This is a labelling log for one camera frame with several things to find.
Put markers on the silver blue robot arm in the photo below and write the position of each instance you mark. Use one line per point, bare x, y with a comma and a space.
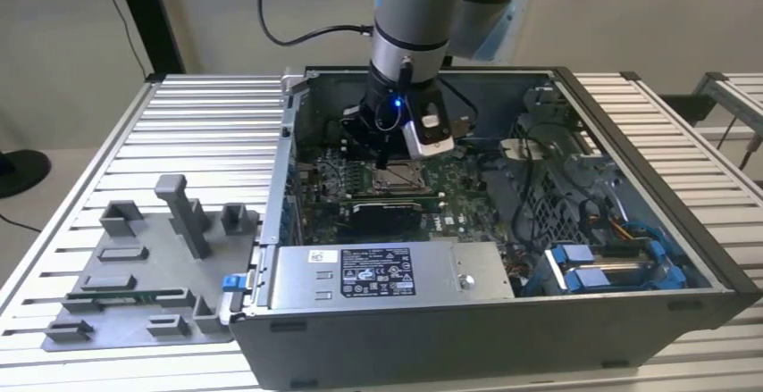
411, 21

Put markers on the CPU socket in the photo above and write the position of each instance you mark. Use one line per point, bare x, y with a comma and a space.
423, 189

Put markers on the green RAM stick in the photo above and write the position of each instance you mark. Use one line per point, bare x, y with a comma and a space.
128, 297
393, 195

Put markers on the black graphics card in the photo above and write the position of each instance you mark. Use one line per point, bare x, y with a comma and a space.
381, 220

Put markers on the green motherboard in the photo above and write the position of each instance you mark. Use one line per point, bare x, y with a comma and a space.
470, 213

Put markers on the grey metal disk bay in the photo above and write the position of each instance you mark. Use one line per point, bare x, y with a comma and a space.
554, 204

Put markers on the silver power supply unit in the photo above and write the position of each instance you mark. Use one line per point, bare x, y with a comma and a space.
298, 276

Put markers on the hard disk in blue carrier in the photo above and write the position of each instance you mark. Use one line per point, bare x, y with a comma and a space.
574, 253
586, 278

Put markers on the blue case latch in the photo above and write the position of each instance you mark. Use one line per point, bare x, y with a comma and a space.
231, 284

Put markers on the black PC case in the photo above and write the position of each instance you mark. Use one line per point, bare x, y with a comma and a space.
417, 347

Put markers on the grey parts rack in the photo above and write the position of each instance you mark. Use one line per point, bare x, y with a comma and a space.
155, 276

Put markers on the aluminium slat side table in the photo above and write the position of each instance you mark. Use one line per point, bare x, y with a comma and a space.
732, 97

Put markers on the black monitor stand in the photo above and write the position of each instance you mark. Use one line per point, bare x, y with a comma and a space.
24, 173

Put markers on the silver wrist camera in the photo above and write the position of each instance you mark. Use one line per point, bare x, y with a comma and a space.
351, 119

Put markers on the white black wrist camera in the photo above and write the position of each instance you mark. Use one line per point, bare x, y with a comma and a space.
429, 126

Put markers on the black vertical post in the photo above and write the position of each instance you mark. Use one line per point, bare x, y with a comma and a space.
148, 17

